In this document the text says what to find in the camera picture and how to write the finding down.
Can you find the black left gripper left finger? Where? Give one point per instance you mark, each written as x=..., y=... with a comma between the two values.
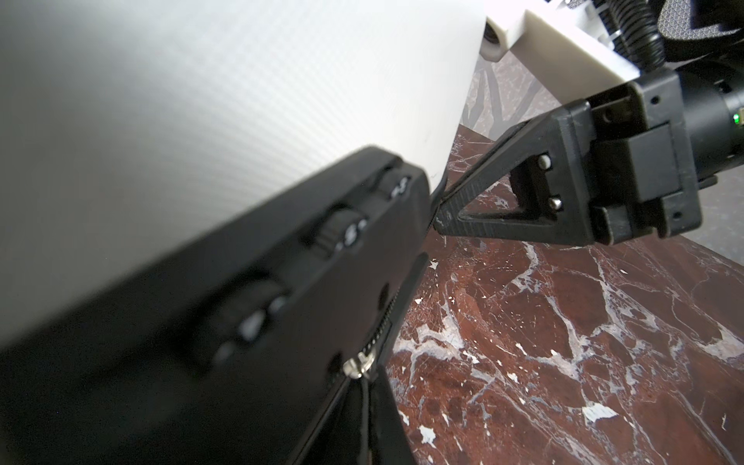
x=344, y=438

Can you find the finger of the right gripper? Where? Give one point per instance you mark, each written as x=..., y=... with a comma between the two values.
x=544, y=160

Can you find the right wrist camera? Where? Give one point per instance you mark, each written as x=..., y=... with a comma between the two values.
x=568, y=50

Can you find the black and white suitcase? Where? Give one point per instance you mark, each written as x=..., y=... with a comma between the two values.
x=212, y=216

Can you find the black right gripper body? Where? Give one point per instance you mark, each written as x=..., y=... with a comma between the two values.
x=661, y=139

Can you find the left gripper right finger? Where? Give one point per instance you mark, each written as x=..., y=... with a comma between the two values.
x=388, y=441

